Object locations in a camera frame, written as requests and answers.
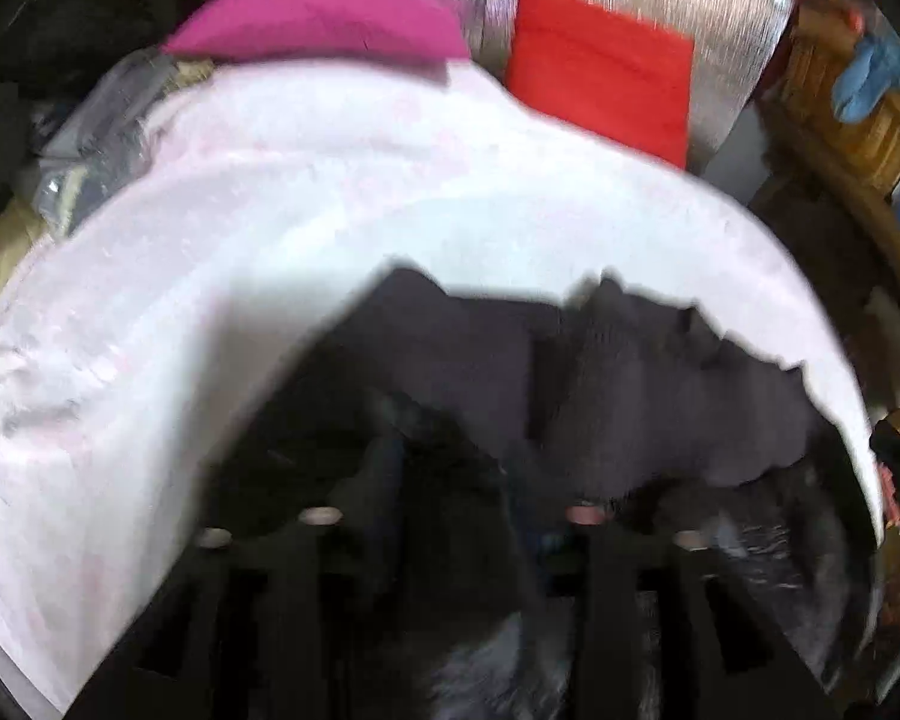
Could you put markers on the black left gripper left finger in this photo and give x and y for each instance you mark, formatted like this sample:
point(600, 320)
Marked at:
point(411, 620)

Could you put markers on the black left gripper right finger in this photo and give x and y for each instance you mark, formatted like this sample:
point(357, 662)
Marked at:
point(663, 631)

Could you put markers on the black ribbed garment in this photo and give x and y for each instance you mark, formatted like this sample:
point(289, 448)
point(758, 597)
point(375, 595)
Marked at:
point(418, 401)

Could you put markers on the dark clothes pile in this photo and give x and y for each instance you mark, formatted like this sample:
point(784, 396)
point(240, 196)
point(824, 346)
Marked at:
point(51, 56)

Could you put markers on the white pink bed blanket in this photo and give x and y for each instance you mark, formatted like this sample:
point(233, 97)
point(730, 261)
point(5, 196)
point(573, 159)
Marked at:
point(276, 193)

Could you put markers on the grey plastic bag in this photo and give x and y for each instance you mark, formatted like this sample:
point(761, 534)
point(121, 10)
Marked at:
point(101, 146)

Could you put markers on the wicker basket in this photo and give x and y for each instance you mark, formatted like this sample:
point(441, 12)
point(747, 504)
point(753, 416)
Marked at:
point(859, 163)

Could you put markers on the red pillow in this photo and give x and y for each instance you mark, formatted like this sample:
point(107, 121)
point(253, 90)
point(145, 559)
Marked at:
point(625, 79)

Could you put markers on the magenta pillow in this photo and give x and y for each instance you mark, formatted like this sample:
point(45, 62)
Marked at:
point(420, 31)

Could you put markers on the light blue cloth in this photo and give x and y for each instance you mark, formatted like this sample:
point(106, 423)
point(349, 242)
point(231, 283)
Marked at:
point(873, 71)

